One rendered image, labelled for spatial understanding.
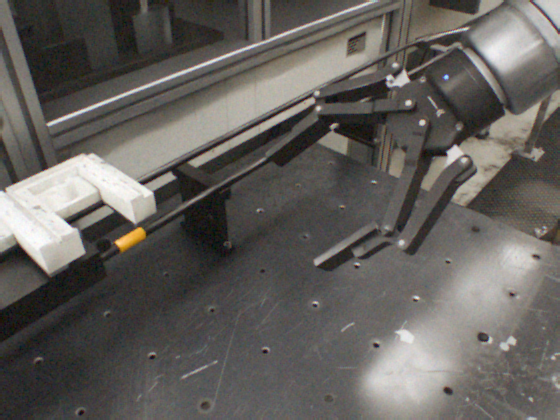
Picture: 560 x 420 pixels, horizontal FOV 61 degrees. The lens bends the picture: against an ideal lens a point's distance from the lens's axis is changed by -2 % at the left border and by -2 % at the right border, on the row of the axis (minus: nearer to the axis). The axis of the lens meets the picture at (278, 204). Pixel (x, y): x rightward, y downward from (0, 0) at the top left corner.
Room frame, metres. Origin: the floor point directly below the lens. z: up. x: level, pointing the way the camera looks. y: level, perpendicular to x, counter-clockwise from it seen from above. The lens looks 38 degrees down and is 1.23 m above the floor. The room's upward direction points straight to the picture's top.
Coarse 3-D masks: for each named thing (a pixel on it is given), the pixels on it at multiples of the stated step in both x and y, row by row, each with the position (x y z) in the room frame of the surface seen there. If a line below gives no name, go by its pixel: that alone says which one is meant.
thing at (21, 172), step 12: (0, 96) 0.57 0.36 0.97; (0, 108) 0.57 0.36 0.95; (0, 120) 0.56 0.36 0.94; (0, 132) 0.56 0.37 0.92; (12, 132) 0.57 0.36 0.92; (0, 144) 0.56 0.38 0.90; (12, 144) 0.56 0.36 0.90; (0, 156) 0.55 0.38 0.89; (12, 156) 0.56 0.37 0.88; (0, 168) 0.55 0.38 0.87; (12, 168) 0.56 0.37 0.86; (24, 168) 0.57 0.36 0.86; (0, 180) 0.54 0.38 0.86; (12, 180) 0.56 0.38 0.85
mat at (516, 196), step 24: (552, 120) 2.32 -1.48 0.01; (552, 144) 2.07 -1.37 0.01; (504, 168) 1.85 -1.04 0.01; (528, 168) 1.85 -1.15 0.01; (552, 168) 1.85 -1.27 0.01; (480, 192) 1.66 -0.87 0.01; (504, 192) 1.67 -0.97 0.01; (528, 192) 1.67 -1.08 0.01; (552, 192) 1.67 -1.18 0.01; (504, 216) 1.50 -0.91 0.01; (528, 216) 1.50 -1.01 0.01; (552, 216) 1.50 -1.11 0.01
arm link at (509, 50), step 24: (480, 24) 0.41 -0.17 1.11; (504, 24) 0.39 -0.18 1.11; (528, 24) 0.38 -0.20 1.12; (480, 48) 0.39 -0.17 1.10; (504, 48) 0.38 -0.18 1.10; (528, 48) 0.37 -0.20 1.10; (552, 48) 0.37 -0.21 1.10; (504, 72) 0.37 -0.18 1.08; (528, 72) 0.37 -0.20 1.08; (552, 72) 0.37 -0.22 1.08; (504, 96) 0.38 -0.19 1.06; (528, 96) 0.37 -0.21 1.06
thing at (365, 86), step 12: (384, 72) 0.45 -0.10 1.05; (396, 72) 0.45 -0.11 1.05; (336, 84) 0.47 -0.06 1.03; (348, 84) 0.46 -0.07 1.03; (360, 84) 0.46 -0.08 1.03; (372, 84) 0.45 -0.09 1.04; (384, 84) 0.46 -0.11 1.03; (312, 96) 0.48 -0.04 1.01; (324, 96) 0.47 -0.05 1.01; (336, 96) 0.47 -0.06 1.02; (348, 96) 0.47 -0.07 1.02; (360, 96) 0.47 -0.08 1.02
